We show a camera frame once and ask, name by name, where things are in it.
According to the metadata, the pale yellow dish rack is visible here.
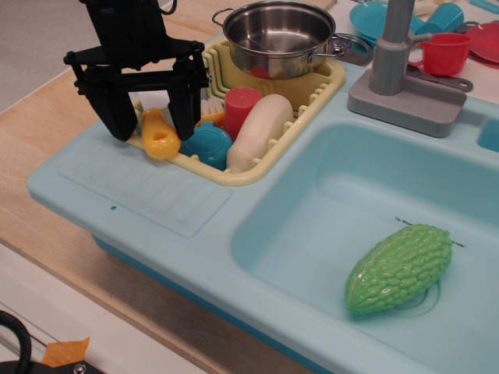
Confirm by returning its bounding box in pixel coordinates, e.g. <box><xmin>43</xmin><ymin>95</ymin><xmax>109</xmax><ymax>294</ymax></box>
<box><xmin>128</xmin><ymin>37</ymin><xmax>346</xmax><ymax>186</ymax></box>

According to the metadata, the red mug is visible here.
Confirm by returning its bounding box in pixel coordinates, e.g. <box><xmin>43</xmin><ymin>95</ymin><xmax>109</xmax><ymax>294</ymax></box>
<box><xmin>408</xmin><ymin>33</ymin><xmax>472</xmax><ymax>76</ymax></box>

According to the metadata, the metal pot lid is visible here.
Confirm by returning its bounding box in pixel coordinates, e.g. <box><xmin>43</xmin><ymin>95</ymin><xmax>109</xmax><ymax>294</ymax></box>
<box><xmin>327</xmin><ymin>34</ymin><xmax>373</xmax><ymax>66</ymax></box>

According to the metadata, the red plate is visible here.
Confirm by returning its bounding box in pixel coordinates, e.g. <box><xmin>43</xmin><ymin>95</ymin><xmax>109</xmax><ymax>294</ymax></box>
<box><xmin>465</xmin><ymin>22</ymin><xmax>498</xmax><ymax>69</ymax></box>

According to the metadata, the teal cup in background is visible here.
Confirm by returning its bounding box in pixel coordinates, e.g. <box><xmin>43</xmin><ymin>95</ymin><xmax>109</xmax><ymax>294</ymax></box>
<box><xmin>416</xmin><ymin>2</ymin><xmax>464</xmax><ymax>35</ymax></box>

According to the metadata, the grey toy faucet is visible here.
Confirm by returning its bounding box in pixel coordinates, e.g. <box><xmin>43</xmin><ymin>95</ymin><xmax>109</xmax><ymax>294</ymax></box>
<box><xmin>347</xmin><ymin>1</ymin><xmax>467</xmax><ymax>138</ymax></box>

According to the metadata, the black cable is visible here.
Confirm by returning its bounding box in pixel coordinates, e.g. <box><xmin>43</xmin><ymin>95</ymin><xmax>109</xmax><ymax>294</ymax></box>
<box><xmin>0</xmin><ymin>310</ymin><xmax>32</xmax><ymax>374</ymax></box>

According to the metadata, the stainless steel pot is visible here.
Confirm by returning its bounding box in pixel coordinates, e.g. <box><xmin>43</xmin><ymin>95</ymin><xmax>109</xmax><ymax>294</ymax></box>
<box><xmin>211</xmin><ymin>1</ymin><xmax>352</xmax><ymax>80</ymax></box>

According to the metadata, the orange tape piece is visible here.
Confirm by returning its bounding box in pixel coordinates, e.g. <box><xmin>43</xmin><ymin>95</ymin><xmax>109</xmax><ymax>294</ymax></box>
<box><xmin>41</xmin><ymin>337</ymin><xmax>90</xmax><ymax>368</ymax></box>

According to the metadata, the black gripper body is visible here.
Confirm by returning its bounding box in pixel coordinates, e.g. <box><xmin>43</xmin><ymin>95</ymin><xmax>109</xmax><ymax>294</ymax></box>
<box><xmin>64</xmin><ymin>1</ymin><xmax>209</xmax><ymax>95</ymax></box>

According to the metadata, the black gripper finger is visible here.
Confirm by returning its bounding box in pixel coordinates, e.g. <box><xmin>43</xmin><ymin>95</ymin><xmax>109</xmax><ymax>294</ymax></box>
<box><xmin>167</xmin><ymin>58</ymin><xmax>203</xmax><ymax>140</ymax></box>
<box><xmin>85</xmin><ymin>83</ymin><xmax>136</xmax><ymax>142</ymax></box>

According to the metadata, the grey toy utensil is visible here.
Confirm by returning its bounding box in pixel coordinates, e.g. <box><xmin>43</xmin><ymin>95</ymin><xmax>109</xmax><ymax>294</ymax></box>
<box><xmin>405</xmin><ymin>65</ymin><xmax>474</xmax><ymax>93</ymax></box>

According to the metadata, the teal plate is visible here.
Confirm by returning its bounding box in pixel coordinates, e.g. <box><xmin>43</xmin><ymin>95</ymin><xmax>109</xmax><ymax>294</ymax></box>
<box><xmin>349</xmin><ymin>1</ymin><xmax>424</xmax><ymax>43</ymax></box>

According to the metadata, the orange dish brush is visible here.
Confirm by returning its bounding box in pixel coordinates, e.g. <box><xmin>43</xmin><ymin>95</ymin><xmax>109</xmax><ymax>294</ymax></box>
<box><xmin>196</xmin><ymin>97</ymin><xmax>225</xmax><ymax>128</ymax></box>

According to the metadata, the green bitter melon toy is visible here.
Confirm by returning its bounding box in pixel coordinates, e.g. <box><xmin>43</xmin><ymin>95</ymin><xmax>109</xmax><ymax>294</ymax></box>
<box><xmin>345</xmin><ymin>224</ymin><xmax>453</xmax><ymax>314</ymax></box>

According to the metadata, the red plastic cup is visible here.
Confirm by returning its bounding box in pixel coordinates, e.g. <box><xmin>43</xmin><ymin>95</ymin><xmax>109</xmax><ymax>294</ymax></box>
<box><xmin>223</xmin><ymin>86</ymin><xmax>261</xmax><ymax>140</ymax></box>

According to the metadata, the cream toy bottle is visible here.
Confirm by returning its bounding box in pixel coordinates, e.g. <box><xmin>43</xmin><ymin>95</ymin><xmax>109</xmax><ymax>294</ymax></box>
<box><xmin>227</xmin><ymin>93</ymin><xmax>294</xmax><ymax>173</ymax></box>

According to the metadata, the light blue toy sink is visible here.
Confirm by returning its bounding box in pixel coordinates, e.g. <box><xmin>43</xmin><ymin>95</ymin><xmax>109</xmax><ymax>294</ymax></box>
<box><xmin>27</xmin><ymin>65</ymin><xmax>498</xmax><ymax>373</ymax></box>

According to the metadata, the toy knife yellow handle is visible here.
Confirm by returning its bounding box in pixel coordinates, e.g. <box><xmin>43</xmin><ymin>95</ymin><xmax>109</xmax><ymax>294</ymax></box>
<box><xmin>138</xmin><ymin>90</ymin><xmax>181</xmax><ymax>160</ymax></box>

